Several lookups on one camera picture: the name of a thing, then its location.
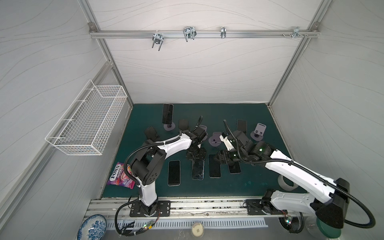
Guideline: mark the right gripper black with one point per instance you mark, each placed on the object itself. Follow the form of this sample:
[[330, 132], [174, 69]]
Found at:
[[227, 156]]

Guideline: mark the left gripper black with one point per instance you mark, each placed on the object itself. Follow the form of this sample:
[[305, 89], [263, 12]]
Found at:
[[201, 156]]

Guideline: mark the purple edged black phone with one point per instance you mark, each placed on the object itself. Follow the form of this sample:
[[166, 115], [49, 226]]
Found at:
[[235, 168]]

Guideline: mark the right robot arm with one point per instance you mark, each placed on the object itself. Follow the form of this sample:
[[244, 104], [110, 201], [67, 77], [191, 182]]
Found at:
[[327, 204]]

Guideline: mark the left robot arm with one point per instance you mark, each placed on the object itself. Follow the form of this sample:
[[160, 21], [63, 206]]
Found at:
[[144, 165]]

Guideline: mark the grey round phone stand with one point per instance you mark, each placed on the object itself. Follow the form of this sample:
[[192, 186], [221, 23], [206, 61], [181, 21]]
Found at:
[[258, 132]]

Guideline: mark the white tape roll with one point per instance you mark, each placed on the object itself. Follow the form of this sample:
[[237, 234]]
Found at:
[[286, 186]]

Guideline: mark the small round beige container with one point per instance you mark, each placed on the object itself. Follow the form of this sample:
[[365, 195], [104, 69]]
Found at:
[[197, 229]]

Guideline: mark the purple snack packet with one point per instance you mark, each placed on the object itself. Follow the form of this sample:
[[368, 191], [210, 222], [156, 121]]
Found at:
[[119, 178]]

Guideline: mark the green lid clear jar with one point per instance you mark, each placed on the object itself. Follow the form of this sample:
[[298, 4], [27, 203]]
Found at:
[[320, 230]]

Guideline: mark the aluminium top crossbar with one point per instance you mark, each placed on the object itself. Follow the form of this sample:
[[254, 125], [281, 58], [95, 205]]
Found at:
[[201, 34]]

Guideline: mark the metal u-bolt clamp middle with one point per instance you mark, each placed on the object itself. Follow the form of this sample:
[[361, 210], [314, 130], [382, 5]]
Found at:
[[189, 33]]

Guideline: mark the metal u-bolt clamp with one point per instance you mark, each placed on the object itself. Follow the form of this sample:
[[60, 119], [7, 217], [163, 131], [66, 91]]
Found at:
[[189, 33], [157, 39]]

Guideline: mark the metal u-bolt clamp left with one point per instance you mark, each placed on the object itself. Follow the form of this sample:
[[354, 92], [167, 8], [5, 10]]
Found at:
[[157, 39]]

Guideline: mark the metal clamp small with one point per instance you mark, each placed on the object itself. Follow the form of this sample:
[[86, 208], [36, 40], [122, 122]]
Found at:
[[223, 32]]

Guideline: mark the blue white ceramic plate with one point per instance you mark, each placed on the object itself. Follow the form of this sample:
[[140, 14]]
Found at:
[[93, 228]]

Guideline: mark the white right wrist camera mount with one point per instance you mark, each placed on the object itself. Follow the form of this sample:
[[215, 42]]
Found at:
[[227, 142]]

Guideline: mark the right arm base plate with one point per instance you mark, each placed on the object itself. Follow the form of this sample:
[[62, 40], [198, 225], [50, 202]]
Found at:
[[253, 207]]

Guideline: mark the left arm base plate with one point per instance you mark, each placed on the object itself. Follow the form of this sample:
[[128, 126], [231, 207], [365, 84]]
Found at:
[[158, 208]]

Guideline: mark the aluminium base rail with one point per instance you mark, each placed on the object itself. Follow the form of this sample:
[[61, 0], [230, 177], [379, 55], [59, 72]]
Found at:
[[210, 207]]

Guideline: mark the white vented cable duct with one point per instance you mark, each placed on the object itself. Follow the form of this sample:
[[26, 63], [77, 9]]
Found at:
[[176, 224]]

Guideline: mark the white wire basket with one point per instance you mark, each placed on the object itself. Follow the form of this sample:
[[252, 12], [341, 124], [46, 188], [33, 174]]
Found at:
[[85, 127]]

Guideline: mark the metal bracket right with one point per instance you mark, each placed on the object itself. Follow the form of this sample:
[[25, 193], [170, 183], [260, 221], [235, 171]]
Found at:
[[296, 34]]

